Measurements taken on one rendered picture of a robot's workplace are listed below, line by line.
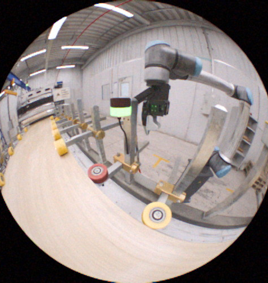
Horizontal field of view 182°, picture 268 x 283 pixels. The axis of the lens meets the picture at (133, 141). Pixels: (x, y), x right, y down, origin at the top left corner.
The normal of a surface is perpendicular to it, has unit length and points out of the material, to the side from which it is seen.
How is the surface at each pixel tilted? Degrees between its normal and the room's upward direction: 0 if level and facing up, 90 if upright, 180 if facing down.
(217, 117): 90
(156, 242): 0
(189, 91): 90
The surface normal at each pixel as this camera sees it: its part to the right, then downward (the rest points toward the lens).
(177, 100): -0.65, 0.36
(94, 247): 0.04, -0.86
